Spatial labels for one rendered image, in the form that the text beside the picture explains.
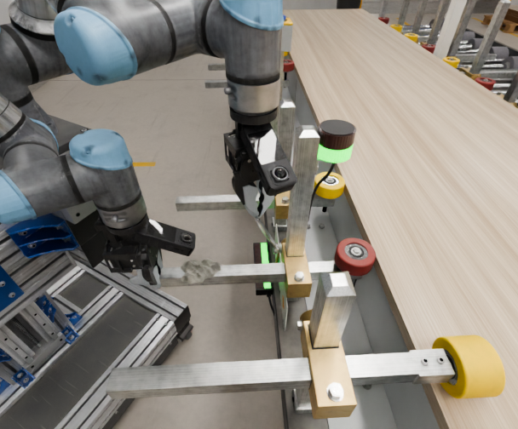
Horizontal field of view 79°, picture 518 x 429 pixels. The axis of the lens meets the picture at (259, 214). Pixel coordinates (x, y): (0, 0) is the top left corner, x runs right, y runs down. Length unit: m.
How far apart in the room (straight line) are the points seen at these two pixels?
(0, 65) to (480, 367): 0.95
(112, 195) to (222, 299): 1.22
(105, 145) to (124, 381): 0.32
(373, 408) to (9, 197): 0.78
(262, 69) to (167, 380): 0.42
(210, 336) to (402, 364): 1.17
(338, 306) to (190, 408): 1.16
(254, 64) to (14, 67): 0.55
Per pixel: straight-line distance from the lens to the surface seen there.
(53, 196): 0.52
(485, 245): 0.83
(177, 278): 0.70
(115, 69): 0.41
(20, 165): 0.55
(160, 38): 0.44
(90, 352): 1.46
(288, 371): 0.48
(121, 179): 0.52
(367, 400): 0.86
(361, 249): 0.70
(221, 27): 0.45
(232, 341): 1.56
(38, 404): 1.45
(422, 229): 0.80
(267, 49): 0.44
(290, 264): 0.69
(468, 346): 0.55
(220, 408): 1.47
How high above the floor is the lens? 1.40
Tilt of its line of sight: 42 degrees down
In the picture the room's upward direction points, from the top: straight up
